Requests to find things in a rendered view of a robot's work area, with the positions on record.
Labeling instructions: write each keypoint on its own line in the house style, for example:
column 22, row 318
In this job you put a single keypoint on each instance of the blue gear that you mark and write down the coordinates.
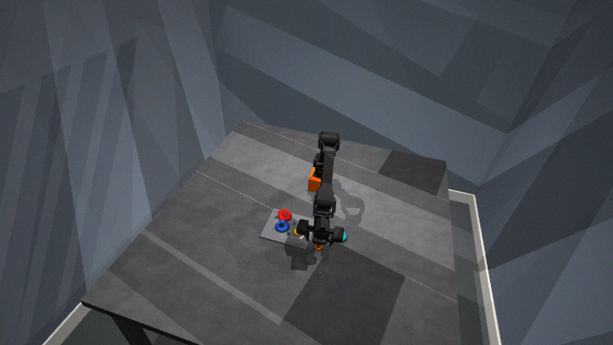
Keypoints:
column 282, row 226

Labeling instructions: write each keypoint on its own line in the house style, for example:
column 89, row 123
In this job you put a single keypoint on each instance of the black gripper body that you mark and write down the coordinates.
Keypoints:
column 303, row 227

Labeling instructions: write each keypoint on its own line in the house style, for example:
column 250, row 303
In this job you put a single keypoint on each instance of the red gear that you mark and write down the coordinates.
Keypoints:
column 287, row 217

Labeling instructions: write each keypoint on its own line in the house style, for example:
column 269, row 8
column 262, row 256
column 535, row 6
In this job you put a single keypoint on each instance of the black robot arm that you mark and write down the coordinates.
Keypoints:
column 328, row 143

